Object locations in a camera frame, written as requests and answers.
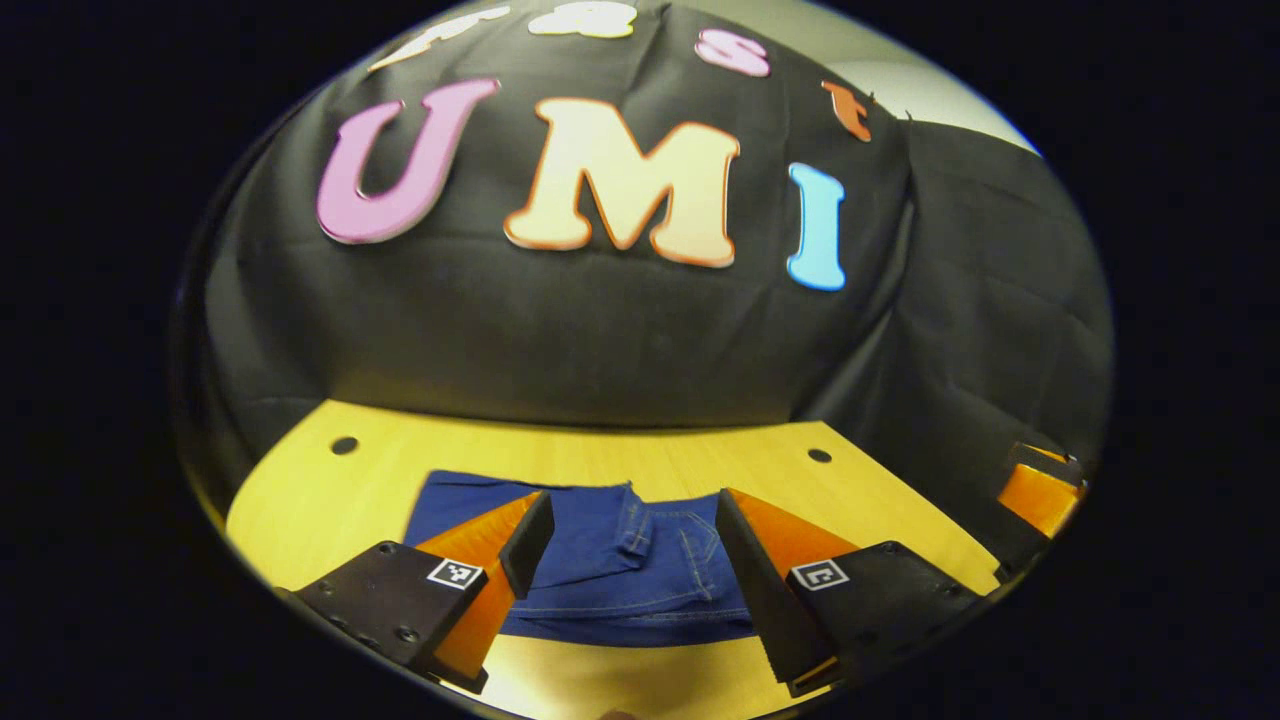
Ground blue denim jeans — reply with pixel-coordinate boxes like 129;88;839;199
403;470;761;649

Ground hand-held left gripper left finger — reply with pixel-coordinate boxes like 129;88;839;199
288;488;557;696

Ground black backdrop cloth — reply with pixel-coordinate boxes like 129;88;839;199
170;0;1116;581

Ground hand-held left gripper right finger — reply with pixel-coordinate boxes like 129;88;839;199
714;487;988;699

